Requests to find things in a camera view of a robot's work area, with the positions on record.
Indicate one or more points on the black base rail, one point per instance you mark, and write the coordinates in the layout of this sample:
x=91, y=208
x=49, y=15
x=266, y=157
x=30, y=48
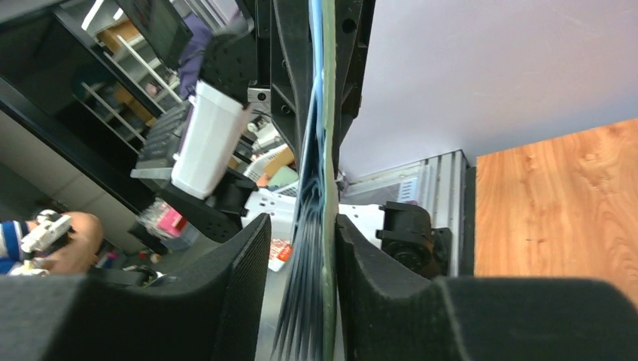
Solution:
x=437, y=184

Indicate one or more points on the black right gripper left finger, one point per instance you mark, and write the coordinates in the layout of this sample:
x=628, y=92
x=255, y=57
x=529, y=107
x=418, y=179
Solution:
x=208, y=310

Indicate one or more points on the person hand with controller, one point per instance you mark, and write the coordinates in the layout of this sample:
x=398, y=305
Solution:
x=75, y=240

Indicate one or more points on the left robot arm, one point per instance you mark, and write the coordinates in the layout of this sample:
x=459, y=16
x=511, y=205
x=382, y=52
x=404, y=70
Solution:
x=212, y=133

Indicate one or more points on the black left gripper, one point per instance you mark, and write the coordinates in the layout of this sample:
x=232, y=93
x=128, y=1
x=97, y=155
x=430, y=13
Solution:
x=277, y=55

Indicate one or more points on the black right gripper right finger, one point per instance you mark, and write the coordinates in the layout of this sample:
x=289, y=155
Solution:
x=391, y=313

